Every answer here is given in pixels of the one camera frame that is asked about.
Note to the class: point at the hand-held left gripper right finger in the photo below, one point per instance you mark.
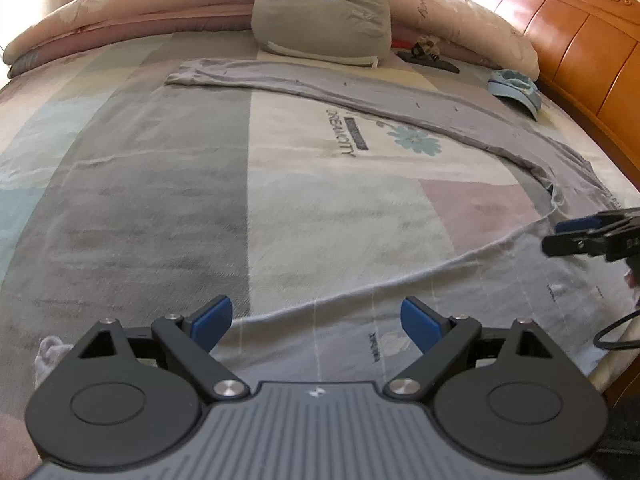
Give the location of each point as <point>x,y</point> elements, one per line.
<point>420,325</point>

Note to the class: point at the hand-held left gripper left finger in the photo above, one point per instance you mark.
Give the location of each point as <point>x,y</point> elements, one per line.
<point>212,320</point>

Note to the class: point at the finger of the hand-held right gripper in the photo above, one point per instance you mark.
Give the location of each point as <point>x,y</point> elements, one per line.
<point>577,225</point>
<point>565,246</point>

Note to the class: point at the grey long-sleeve shirt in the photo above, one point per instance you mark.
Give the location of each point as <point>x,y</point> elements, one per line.
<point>525,280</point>

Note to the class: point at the person's right hand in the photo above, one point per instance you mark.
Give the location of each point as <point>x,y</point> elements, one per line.
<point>633,278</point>

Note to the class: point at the light blue cap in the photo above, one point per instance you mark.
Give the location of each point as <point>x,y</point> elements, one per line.
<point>520,92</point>

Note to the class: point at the patchwork bed sheet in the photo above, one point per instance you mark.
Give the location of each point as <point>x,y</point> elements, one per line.
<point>150,185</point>

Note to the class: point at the white fluffy cloth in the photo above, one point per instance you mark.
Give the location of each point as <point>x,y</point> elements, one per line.
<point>47,360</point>

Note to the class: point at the wooden headboard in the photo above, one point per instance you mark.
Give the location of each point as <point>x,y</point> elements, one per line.
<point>575,35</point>

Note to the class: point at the small plush flower toy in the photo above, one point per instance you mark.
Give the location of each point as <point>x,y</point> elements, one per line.
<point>425,46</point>

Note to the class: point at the red cloth strip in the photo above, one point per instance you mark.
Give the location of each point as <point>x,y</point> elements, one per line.
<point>402,43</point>

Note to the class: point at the pink folded quilt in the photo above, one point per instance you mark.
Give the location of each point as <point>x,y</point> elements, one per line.
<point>150,15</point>

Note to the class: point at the grey cat cushion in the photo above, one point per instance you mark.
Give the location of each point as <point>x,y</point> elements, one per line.
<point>320,25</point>

